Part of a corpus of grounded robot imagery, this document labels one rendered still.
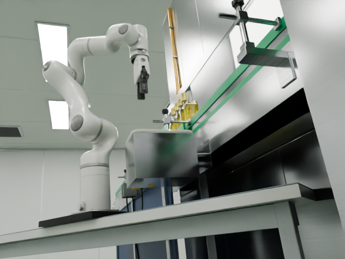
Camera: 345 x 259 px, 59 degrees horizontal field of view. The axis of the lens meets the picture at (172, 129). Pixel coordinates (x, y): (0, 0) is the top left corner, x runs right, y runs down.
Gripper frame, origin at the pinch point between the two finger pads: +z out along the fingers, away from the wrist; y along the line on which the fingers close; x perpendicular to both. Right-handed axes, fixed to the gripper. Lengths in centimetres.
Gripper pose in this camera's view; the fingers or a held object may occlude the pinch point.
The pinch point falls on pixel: (142, 92)
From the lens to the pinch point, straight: 126.8
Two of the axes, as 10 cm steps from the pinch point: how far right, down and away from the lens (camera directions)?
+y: -3.1, 3.7, 8.8
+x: -9.5, -0.2, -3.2
